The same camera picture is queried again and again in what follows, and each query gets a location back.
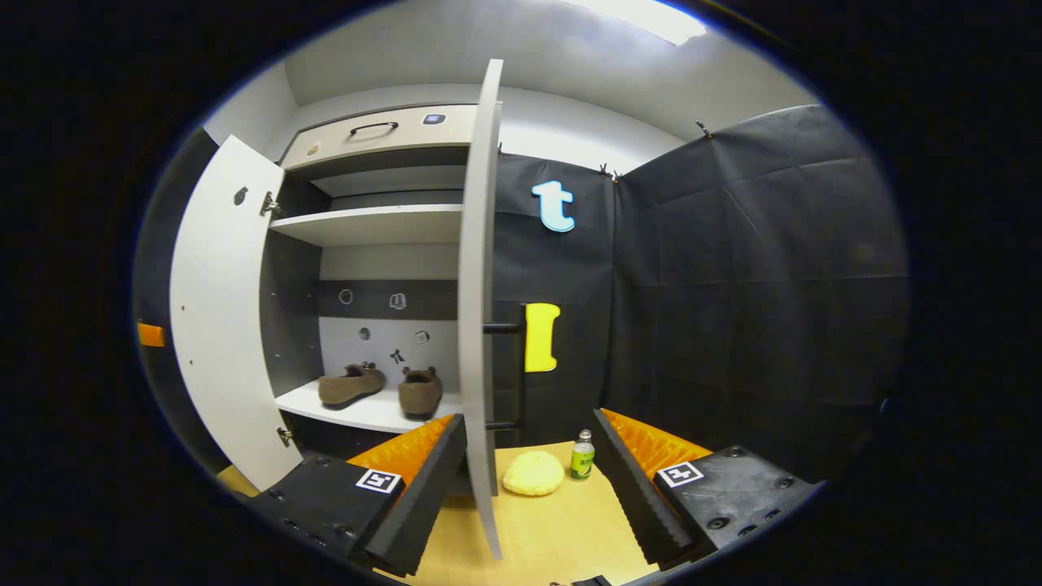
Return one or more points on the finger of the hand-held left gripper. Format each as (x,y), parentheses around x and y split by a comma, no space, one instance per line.
(151,334)

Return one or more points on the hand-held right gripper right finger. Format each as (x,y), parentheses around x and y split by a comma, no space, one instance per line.
(631,496)

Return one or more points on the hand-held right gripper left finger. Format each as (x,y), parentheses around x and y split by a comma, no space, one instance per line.
(427,496)

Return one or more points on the white shoe cabinet door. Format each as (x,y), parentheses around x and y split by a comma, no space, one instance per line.
(476,285)
(228,325)

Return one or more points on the brown fuzzy shoe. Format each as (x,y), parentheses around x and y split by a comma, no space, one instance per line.
(346,391)
(419,397)

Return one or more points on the white shoe cabinet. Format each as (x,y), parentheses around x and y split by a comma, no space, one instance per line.
(383,262)

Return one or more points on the small green bottle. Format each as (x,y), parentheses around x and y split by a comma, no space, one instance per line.
(582,464)

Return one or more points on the yellow round sponge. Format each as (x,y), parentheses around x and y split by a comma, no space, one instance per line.
(533,474)

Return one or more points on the black backdrop cloth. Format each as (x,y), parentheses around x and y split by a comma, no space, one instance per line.
(733,285)

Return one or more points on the long ceiling light panel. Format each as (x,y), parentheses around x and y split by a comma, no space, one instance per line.
(643,16)

